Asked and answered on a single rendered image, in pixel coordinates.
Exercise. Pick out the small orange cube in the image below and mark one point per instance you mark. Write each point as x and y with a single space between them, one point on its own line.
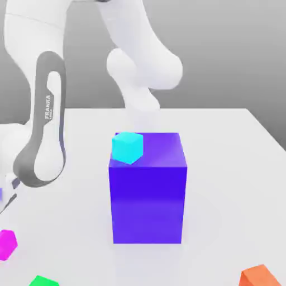
257 277

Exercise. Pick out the small purple cube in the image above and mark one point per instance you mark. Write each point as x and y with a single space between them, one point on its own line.
1 194

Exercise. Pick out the small magenta cube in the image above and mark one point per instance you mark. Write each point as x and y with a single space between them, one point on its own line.
6 244

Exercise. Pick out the small green cube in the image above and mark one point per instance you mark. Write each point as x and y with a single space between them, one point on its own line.
43 281

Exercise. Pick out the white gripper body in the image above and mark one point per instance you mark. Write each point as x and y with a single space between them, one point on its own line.
6 202

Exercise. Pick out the small cyan cube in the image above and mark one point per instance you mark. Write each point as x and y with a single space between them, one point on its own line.
127 147

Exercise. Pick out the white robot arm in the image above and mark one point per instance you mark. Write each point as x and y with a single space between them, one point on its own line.
143 67

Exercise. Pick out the large blue box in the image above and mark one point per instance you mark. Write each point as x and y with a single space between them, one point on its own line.
147 205

